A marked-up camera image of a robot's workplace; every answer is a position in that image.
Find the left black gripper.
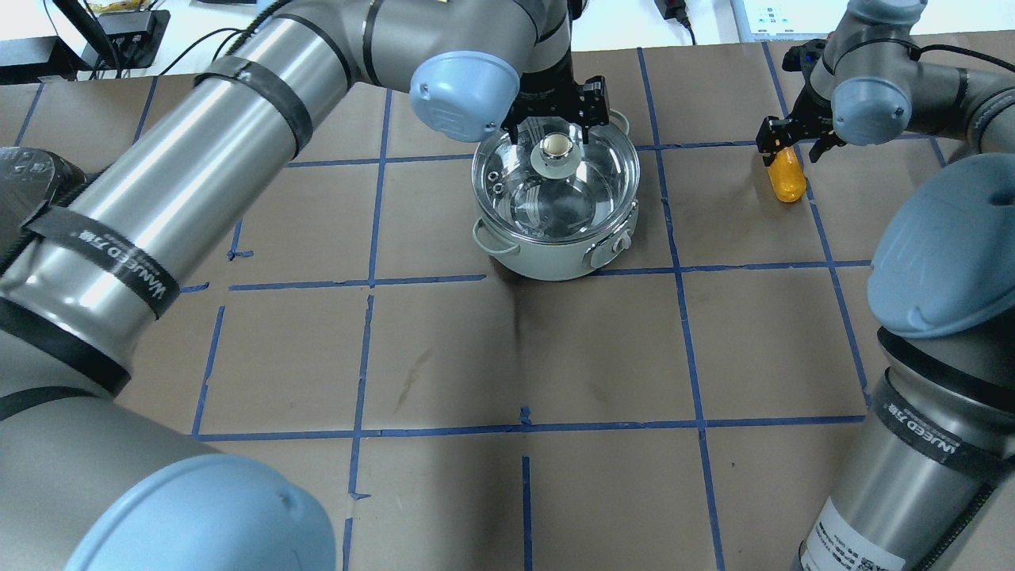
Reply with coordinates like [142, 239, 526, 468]
[501, 67, 610, 145]

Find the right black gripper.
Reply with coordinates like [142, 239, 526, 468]
[755, 44, 847, 167]

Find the yellow corn cob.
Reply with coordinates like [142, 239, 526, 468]
[766, 148, 807, 203]

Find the glass pot lid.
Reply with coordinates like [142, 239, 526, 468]
[471, 118, 641, 243]

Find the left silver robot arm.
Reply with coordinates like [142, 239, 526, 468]
[2, 1, 588, 570]

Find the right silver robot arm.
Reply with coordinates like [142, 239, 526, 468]
[756, 1, 1014, 570]

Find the pale green electric pot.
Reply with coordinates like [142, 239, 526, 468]
[471, 109, 641, 281]

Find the black power adapter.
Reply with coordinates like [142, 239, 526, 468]
[655, 0, 690, 25]

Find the black rice cooker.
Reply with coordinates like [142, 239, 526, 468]
[1, 146, 87, 271]

